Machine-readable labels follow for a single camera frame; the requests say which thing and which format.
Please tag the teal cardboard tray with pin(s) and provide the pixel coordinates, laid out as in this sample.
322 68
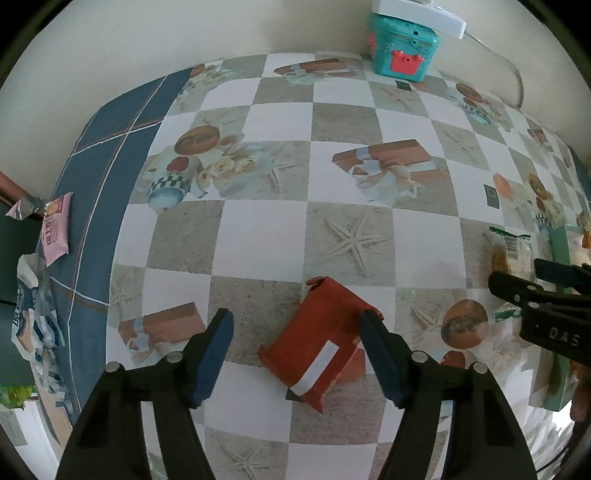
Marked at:
558 383

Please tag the red paper box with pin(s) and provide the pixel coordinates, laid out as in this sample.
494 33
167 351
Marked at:
318 332

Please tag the crumpled blue white wrapper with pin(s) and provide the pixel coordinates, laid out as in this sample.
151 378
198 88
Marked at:
37 323

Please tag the teal toy box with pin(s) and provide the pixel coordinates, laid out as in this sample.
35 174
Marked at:
401 46

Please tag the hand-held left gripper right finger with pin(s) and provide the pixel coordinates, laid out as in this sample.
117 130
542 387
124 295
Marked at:
381 360

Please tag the dark cabinet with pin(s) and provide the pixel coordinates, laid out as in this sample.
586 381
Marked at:
11 240

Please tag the small green biscuit packet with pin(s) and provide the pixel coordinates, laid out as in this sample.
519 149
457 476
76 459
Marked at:
512 254

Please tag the white power strip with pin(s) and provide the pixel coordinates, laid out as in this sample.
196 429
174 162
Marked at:
425 11

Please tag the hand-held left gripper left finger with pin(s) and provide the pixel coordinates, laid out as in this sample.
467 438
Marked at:
214 355

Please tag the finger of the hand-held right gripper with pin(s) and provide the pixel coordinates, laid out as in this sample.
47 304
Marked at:
521 290
563 274

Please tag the small pink sachet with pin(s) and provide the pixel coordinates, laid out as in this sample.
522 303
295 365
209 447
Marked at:
56 228

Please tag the pink pipe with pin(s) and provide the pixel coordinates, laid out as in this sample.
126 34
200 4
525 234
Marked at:
11 189

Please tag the green printed carton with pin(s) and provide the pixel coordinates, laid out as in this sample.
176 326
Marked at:
16 396

